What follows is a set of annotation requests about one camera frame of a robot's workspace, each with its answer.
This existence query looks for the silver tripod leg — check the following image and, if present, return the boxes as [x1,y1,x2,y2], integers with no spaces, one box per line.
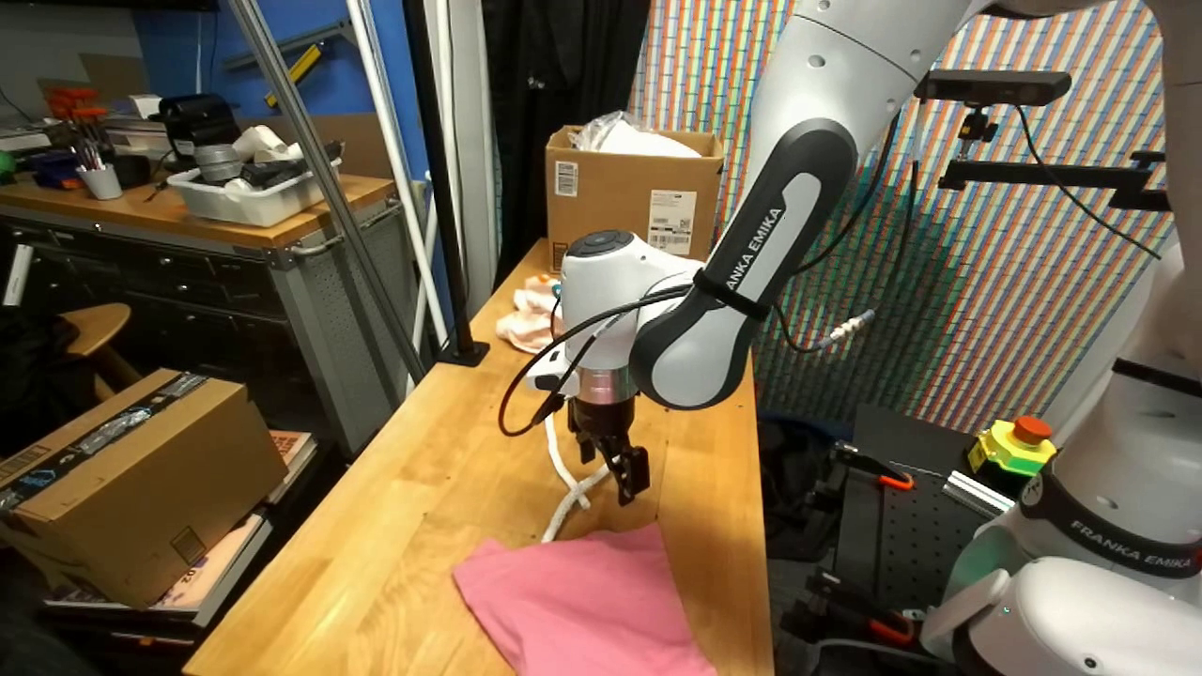
[228,0,427,380]

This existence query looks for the cardboard box on floor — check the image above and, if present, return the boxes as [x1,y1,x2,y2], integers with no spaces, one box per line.
[0,369,287,606]

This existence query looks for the yellow red emergency stop button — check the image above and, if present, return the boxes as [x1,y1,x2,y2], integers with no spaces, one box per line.
[967,414,1056,479]

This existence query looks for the open cardboard box with label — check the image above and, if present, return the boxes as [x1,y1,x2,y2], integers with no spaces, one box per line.
[544,116,725,263]

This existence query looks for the pink t-shirt orange print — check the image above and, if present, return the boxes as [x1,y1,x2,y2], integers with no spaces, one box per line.
[451,528,716,676]

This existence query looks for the white plastic bin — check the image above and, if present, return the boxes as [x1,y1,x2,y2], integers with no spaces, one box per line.
[168,162,322,226]

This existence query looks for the wooden workbench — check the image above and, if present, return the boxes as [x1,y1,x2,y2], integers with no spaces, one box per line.
[0,177,418,455]

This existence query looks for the peach t-shirt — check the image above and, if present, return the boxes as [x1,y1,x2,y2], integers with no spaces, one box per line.
[496,273,560,355]

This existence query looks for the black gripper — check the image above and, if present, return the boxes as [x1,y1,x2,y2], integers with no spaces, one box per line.
[569,400,649,504]

